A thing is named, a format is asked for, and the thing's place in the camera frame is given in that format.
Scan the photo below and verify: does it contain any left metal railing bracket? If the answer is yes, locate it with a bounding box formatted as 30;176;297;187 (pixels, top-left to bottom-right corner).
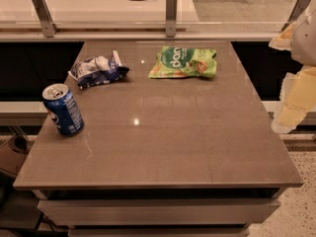
32;0;57;38

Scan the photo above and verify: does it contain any blue soda can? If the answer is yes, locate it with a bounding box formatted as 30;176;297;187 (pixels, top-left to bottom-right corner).
42;84;84;136

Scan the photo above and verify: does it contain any grey table drawer cabinet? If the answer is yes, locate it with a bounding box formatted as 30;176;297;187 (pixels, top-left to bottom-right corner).
38;198;280;237

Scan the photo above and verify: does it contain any right metal railing bracket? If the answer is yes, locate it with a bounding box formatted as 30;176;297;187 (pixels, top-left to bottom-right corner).
282;0;312;30

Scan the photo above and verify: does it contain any middle metal railing bracket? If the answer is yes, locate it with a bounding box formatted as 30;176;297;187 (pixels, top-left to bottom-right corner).
165;0;178;38

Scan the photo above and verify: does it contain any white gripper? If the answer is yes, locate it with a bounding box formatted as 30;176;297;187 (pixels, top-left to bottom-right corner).
269;0;316;133

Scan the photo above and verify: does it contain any blue white chip bag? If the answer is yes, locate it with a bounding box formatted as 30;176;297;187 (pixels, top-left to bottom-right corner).
68;50;130;89

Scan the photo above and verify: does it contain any green chip bag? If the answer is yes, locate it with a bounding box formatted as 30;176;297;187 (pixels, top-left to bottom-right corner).
148;46;217;79

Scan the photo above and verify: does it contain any metal railing bracket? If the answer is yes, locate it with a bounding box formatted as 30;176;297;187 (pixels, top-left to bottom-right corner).
32;0;57;38
282;0;312;30
165;0;178;38

